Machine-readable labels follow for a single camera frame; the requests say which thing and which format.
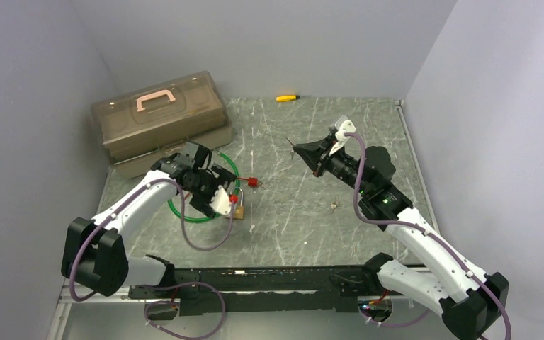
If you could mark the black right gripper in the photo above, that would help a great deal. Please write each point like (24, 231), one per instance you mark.
(316, 154)

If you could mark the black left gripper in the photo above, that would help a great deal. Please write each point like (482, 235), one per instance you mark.
(224, 178)

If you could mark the brass padlock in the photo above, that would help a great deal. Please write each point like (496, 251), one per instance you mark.
(237, 200)

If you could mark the red cable padlock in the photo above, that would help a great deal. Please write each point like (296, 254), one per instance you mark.
(252, 182)

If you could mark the bunch of small keys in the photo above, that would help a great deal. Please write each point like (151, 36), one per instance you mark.
(336, 204)

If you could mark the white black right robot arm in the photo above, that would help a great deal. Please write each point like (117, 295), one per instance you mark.
(466, 298)

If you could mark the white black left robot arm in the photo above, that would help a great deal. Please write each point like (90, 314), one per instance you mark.
(95, 259)

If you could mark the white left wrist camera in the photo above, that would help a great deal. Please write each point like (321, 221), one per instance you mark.
(221, 202)

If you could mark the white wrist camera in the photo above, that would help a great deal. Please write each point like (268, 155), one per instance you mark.
(221, 202)
(341, 131)

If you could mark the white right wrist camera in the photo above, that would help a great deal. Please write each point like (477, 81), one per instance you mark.
(341, 131)

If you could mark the yellow handled screwdriver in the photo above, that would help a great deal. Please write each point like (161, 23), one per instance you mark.
(287, 98)

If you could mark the brown translucent toolbox pink handle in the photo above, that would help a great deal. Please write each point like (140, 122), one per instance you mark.
(145, 125)

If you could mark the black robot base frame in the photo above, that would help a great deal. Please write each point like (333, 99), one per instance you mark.
(270, 289)

